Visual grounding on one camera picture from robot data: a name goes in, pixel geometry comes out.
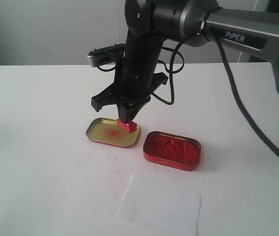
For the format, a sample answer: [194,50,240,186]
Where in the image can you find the white paper sheet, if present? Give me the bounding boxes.
[116,174,201,236]

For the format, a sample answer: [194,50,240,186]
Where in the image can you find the white cabinet doors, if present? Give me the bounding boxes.
[0,0,265,66]

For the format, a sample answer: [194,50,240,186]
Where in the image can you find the black camera cable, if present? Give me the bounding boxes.
[97,36,279,170]

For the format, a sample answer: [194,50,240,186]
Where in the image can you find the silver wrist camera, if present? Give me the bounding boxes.
[87,44,125,67]

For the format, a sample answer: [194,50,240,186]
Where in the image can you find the red rubber stamp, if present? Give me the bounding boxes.
[117,119,137,134]

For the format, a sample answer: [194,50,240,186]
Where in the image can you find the red ink pad tin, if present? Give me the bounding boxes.
[143,131,201,171]

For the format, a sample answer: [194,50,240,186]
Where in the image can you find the gold tin lid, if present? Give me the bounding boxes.
[86,118,141,148]

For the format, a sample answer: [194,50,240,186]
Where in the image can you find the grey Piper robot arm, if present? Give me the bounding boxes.
[88,0,279,122]

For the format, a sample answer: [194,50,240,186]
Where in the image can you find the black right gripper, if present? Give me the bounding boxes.
[91,53,169,123]

